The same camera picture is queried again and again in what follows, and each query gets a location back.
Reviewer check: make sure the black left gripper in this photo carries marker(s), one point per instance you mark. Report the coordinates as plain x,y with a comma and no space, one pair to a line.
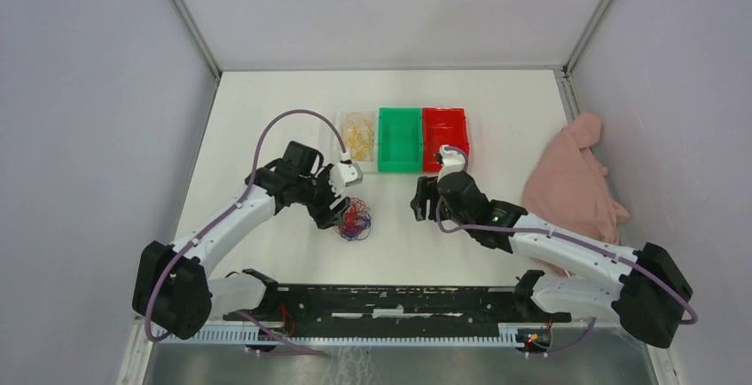
323,215

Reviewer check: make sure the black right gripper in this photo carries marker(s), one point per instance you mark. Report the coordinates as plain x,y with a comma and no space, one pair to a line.
426,190

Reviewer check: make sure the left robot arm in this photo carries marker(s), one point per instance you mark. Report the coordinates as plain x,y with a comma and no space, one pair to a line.
173,287

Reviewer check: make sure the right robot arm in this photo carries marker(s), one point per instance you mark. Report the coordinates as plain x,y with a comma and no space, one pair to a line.
642,289

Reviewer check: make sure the green plastic bin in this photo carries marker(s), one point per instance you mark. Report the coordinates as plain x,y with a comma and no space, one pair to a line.
400,140

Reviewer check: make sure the red plastic bin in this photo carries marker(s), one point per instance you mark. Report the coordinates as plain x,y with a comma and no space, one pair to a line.
442,126

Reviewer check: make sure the clear plastic bin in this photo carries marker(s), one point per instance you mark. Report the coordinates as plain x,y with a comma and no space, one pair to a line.
359,131

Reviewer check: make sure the pink cloth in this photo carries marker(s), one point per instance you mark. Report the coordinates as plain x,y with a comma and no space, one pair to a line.
568,185

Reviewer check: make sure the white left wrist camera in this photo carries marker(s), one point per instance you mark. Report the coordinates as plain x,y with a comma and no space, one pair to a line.
343,175

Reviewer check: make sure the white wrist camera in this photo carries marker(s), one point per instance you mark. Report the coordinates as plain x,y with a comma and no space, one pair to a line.
343,175
452,160

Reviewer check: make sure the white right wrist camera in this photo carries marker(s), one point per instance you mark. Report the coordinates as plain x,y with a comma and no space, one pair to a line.
452,160

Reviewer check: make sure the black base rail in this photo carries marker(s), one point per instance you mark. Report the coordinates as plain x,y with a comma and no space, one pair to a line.
349,311

